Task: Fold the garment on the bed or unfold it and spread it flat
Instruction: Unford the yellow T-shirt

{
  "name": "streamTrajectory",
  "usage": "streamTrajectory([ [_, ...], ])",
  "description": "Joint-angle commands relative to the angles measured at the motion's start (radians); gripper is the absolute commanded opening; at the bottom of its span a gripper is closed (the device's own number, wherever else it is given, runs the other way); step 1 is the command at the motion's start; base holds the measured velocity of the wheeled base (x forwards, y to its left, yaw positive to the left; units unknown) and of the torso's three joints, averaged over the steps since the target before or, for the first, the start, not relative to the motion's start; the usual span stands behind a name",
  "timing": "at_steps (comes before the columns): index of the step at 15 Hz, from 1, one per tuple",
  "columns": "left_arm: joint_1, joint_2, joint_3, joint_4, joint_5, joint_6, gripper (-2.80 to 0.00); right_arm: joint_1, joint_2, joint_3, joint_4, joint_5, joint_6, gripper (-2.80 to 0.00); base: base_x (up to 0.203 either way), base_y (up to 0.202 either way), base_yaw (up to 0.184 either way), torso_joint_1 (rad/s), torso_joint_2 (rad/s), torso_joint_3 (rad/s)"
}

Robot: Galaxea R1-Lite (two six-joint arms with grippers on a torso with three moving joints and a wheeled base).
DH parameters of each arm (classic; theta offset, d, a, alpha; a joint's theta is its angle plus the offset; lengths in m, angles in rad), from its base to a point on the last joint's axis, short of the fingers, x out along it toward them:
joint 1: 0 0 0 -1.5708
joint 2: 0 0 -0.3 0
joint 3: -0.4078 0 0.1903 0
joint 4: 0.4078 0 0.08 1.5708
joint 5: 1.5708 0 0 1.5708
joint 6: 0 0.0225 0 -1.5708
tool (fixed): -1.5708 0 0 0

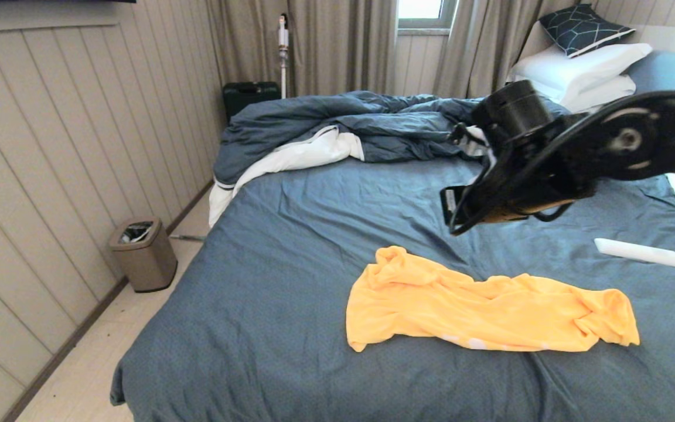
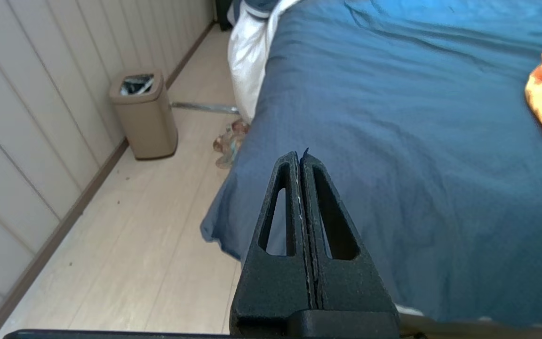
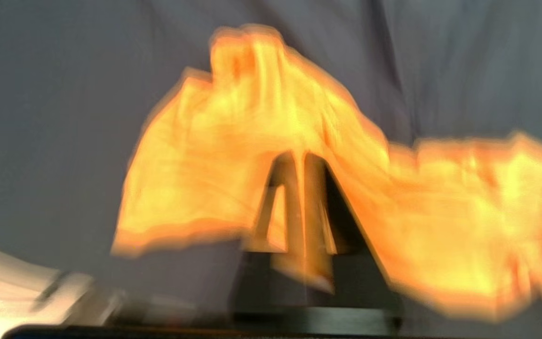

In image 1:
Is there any yellow polo shirt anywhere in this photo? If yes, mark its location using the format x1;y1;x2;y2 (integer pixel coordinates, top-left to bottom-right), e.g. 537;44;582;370
346;246;640;353

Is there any white remote control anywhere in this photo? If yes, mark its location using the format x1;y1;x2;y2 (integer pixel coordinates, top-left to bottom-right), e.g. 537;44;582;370
594;238;675;269

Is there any dark blue duvet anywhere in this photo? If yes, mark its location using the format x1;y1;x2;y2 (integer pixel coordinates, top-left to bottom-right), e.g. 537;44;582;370
209;87;572;226

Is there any bed with blue sheet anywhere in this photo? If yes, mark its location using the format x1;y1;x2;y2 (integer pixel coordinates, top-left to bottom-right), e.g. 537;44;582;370
110;117;675;422

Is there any beige window curtain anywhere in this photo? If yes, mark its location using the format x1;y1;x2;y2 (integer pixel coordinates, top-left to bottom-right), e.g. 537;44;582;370
207;0;398;98
433;0;578;98

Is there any dark patterned cushion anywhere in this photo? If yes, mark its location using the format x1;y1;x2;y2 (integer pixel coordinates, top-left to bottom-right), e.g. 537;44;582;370
539;4;637;59

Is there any light blue headboard pad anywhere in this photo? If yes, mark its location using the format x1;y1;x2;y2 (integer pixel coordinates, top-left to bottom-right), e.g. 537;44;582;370
626;50;675;94

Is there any grey framed window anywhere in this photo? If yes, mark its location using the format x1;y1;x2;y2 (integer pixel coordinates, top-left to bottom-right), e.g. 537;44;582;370
397;0;458;29

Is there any dark green hard case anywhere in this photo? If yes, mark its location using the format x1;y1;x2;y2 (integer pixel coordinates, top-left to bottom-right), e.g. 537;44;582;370
223;82;281;123

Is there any white stick vacuum cleaner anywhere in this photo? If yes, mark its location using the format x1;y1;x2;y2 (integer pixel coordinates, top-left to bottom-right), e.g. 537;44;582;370
277;13;289;100

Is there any beige trash bin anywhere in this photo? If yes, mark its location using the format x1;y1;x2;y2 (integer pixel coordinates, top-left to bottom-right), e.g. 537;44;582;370
108;218;178;293

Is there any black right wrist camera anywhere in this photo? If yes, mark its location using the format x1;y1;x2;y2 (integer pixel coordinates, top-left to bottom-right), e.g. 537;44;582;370
471;80;554;148

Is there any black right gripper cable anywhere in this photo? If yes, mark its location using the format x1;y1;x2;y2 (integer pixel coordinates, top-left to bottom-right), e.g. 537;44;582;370
449;90;675;236

